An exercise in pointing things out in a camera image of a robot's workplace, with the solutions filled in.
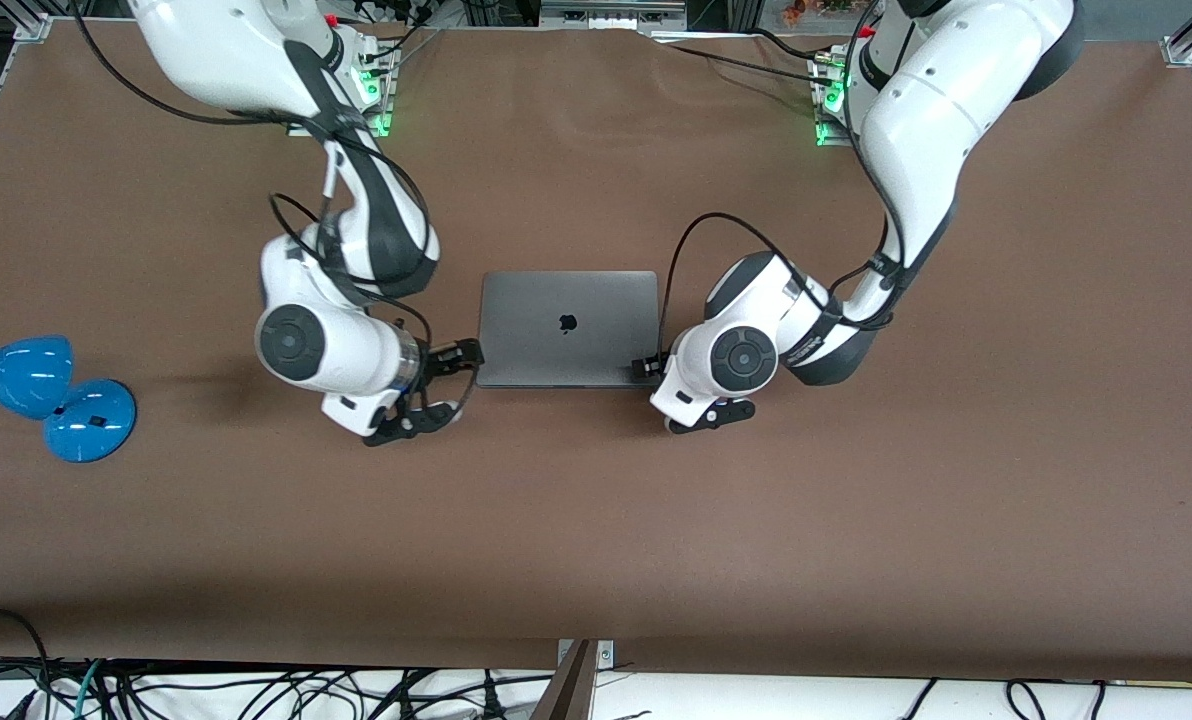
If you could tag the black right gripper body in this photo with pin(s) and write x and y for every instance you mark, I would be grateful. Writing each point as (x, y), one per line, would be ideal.
(445, 358)

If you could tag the grey laptop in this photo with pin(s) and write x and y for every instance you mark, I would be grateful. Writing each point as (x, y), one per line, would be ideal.
(568, 345)

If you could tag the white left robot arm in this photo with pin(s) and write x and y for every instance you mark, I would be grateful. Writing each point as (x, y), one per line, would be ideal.
(916, 150)

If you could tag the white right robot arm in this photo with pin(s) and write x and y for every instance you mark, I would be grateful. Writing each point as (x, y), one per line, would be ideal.
(326, 350)

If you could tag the brown table mat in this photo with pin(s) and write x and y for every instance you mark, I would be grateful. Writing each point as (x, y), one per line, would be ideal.
(856, 500)

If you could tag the blue desk lamp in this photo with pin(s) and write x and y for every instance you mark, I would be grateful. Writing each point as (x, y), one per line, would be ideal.
(86, 425)

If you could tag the orange background object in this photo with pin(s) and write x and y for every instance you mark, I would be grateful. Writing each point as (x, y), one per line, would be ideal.
(816, 6)

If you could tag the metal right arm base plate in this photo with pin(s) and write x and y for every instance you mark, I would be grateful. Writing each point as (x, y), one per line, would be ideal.
(386, 110)

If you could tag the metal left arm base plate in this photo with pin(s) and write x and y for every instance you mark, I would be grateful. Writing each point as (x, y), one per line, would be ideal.
(828, 135)

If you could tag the metal camera mount pole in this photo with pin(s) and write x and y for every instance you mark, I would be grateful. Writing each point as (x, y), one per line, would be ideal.
(571, 690)

